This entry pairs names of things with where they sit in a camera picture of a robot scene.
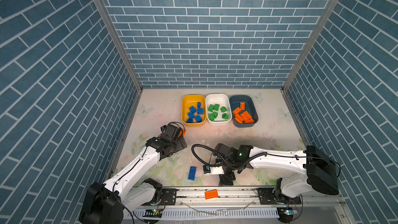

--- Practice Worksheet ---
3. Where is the large blue lego bottom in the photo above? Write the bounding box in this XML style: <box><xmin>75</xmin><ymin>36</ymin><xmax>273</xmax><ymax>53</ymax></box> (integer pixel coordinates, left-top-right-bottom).
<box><xmin>188</xmin><ymin>166</ymin><xmax>197</xmax><ymax>181</ymax></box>

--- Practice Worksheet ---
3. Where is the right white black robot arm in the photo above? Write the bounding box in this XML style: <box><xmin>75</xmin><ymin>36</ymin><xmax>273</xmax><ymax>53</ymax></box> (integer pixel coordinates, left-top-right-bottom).
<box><xmin>191</xmin><ymin>143</ymin><xmax>341</xmax><ymax>204</ymax></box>

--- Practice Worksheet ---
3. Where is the left circuit board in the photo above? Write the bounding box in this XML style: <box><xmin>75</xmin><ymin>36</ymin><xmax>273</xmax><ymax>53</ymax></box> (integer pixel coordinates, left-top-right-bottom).
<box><xmin>143</xmin><ymin>209</ymin><xmax>163</xmax><ymax>218</ymax></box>

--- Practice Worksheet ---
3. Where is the dark teal plastic container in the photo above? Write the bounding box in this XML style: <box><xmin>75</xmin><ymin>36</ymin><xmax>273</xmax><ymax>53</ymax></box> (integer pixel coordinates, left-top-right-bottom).
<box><xmin>229</xmin><ymin>94</ymin><xmax>258</xmax><ymax>128</ymax></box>

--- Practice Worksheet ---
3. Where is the right aluminium corner post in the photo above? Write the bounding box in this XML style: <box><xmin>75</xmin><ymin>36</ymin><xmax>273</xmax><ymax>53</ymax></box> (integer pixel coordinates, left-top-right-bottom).
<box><xmin>282</xmin><ymin>0</ymin><xmax>339</xmax><ymax>94</ymax></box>

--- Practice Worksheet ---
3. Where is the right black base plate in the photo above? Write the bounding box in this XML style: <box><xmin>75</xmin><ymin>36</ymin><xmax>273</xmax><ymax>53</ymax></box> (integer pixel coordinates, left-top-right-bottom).
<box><xmin>258</xmin><ymin>188</ymin><xmax>302</xmax><ymax>205</ymax></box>

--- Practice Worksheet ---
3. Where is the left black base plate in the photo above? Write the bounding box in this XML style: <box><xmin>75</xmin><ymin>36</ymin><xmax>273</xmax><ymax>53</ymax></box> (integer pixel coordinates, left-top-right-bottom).
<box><xmin>155</xmin><ymin>188</ymin><xmax>177</xmax><ymax>206</ymax></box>

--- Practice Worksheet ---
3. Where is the aluminium front rail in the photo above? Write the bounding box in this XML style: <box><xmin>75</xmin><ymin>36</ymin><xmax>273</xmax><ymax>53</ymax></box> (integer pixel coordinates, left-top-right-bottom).
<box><xmin>124</xmin><ymin>186</ymin><xmax>346</xmax><ymax>208</ymax></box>

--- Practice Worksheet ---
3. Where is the white vent grille strip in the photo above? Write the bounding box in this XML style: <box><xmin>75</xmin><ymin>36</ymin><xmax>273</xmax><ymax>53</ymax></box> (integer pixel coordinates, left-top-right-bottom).
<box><xmin>134</xmin><ymin>207</ymin><xmax>278</xmax><ymax>220</ymax></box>

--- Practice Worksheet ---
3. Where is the circuit board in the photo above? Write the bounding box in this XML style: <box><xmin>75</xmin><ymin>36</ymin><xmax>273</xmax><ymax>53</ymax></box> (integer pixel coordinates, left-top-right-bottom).
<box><xmin>143</xmin><ymin>209</ymin><xmax>163</xmax><ymax>218</ymax></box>
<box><xmin>277</xmin><ymin>207</ymin><xmax>299</xmax><ymax>224</ymax></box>

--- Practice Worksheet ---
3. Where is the orange lego vertical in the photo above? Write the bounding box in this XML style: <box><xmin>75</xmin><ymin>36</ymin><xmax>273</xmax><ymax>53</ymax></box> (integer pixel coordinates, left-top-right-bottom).
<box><xmin>240</xmin><ymin>102</ymin><xmax>246</xmax><ymax>111</ymax></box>

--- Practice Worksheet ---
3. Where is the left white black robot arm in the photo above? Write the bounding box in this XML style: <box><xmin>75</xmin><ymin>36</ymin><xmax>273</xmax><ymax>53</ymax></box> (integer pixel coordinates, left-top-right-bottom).
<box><xmin>79</xmin><ymin>122</ymin><xmax>187</xmax><ymax>224</ymax></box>

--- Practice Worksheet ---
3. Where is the aluminium corner post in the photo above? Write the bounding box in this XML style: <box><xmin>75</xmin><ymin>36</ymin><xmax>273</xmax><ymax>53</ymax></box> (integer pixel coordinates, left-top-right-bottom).
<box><xmin>92</xmin><ymin>0</ymin><xmax>143</xmax><ymax>93</ymax></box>
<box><xmin>282</xmin><ymin>0</ymin><xmax>339</xmax><ymax>94</ymax></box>

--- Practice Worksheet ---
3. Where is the white plastic container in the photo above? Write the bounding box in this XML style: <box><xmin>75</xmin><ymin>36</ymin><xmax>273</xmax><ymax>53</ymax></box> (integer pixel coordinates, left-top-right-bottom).
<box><xmin>205</xmin><ymin>93</ymin><xmax>233</xmax><ymax>126</ymax></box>

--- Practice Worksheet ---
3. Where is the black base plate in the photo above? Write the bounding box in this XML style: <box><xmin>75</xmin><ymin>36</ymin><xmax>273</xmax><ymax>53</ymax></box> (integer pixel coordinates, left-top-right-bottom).
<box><xmin>155</xmin><ymin>188</ymin><xmax>177</xmax><ymax>206</ymax></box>
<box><xmin>258</xmin><ymin>188</ymin><xmax>302</xmax><ymax>205</ymax></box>

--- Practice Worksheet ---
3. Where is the right circuit board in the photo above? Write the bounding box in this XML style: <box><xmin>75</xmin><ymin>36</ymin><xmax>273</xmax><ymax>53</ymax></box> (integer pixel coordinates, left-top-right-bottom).
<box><xmin>277</xmin><ymin>207</ymin><xmax>299</xmax><ymax>224</ymax></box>

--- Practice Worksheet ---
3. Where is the orange lego bottom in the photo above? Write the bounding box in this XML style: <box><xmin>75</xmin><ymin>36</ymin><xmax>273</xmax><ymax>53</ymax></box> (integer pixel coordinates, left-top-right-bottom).
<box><xmin>204</xmin><ymin>190</ymin><xmax>219</xmax><ymax>200</ymax></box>

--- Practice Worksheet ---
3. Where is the yellow plastic container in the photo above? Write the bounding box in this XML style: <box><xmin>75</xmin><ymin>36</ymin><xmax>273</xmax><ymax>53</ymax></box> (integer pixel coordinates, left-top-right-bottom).
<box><xmin>181</xmin><ymin>94</ymin><xmax>207</xmax><ymax>127</ymax></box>

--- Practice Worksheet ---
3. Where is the orange lego horizontal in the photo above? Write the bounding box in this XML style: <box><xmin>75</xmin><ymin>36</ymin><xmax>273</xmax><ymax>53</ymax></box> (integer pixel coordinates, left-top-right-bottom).
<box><xmin>244</xmin><ymin>118</ymin><xmax>255</xmax><ymax>123</ymax></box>

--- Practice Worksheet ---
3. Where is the left aluminium corner post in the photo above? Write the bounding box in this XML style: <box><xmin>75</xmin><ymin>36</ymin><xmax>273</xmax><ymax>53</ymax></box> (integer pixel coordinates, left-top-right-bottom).
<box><xmin>92</xmin><ymin>0</ymin><xmax>143</xmax><ymax>93</ymax></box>

